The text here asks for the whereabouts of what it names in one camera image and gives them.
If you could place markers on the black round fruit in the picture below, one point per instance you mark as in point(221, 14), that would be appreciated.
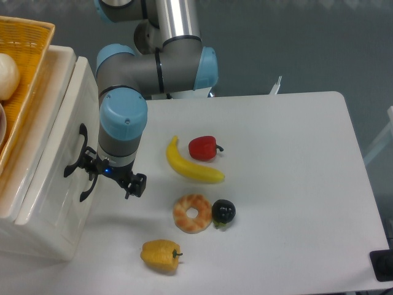
point(223, 212)

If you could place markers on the white top drawer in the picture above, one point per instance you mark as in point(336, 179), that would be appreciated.
point(52, 210)

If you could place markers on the white drawer cabinet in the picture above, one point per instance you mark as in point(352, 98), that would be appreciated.
point(24, 158)

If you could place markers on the red bell pepper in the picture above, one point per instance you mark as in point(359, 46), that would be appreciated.
point(204, 148)

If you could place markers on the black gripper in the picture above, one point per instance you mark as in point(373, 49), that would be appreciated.
point(133, 184)

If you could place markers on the black device at edge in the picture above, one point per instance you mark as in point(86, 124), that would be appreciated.
point(382, 264)

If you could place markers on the white frame at right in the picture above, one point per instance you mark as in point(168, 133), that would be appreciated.
point(383, 138)

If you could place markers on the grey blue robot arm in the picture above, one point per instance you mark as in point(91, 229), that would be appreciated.
point(125, 76)

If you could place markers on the yellow woven basket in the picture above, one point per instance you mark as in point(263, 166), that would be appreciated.
point(26, 42)

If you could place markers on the white round bun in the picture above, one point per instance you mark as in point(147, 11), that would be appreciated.
point(10, 76)

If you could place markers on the orange glazed donut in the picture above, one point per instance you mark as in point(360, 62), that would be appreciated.
point(192, 213)

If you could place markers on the yellow banana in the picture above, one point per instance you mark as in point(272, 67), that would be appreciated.
point(190, 170)

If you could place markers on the yellow bell pepper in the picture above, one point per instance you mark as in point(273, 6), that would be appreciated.
point(161, 254)

